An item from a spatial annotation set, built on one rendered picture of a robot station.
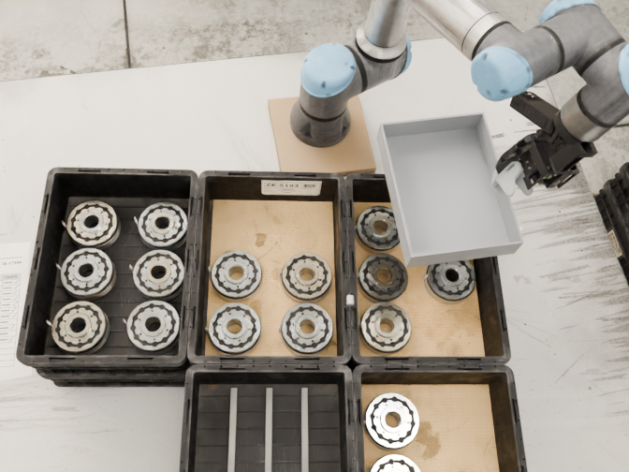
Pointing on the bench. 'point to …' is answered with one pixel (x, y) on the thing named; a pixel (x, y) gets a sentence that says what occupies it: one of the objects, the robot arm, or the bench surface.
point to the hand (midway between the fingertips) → (499, 179)
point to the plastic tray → (446, 190)
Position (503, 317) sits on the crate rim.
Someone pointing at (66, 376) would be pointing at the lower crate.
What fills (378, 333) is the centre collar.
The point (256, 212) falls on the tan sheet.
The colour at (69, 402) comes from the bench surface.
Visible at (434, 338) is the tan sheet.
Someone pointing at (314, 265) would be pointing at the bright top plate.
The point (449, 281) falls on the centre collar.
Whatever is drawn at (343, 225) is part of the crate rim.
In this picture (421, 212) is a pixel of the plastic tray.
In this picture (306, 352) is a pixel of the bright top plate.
